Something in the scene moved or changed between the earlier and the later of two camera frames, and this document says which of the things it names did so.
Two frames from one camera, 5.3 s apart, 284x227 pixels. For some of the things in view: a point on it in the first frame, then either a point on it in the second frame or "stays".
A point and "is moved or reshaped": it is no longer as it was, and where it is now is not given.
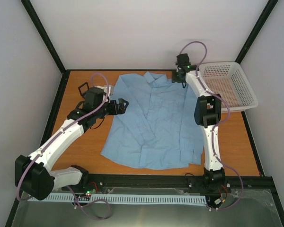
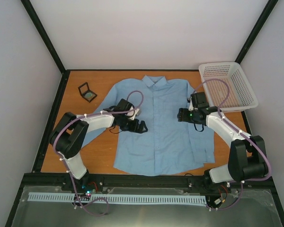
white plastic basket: (227, 80) stays
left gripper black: (121, 109) to (133, 127)
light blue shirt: (157, 130) is moved or reshaped
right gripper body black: (176, 79) to (191, 118)
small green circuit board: (90, 192) stays
